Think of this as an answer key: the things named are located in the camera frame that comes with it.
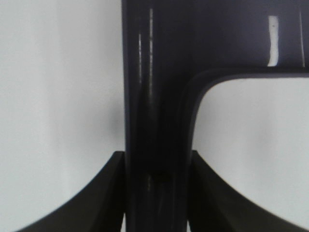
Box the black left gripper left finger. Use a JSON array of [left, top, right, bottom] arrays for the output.
[[22, 151, 125, 232]]

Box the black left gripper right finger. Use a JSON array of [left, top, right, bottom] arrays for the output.
[[188, 150, 304, 232]]

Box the grey plastic dustpan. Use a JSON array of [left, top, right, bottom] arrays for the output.
[[122, 0, 309, 232]]

